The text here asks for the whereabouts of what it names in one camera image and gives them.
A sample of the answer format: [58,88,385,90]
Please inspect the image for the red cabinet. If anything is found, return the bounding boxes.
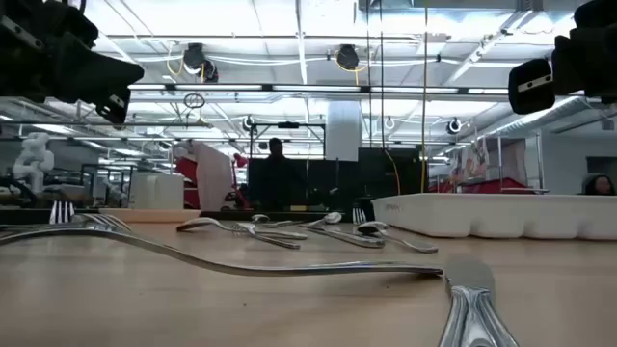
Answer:
[174,154,200,210]

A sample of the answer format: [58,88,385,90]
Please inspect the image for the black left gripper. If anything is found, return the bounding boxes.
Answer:
[0,0,145,124]

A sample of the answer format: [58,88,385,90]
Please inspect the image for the white plastic cutlery tray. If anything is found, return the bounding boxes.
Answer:
[370,192,617,241]

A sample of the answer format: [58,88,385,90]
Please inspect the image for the black overhead rig frame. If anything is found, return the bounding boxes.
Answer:
[127,82,511,95]

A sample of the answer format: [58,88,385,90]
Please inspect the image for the red storage bins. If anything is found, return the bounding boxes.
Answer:
[427,176,531,195]

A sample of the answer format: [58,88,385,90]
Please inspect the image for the white sheet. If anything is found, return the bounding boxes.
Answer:
[191,139,235,212]

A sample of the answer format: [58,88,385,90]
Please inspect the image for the white column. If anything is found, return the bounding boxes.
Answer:
[325,99,363,163]

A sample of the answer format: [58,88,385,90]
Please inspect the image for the person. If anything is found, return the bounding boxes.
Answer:
[253,137,303,211]
[580,173,617,197]

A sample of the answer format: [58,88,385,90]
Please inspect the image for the black hanging cable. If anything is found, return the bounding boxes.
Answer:
[378,0,387,151]
[364,0,373,148]

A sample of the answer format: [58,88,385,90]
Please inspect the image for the black partition panels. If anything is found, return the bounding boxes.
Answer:
[248,147,426,212]

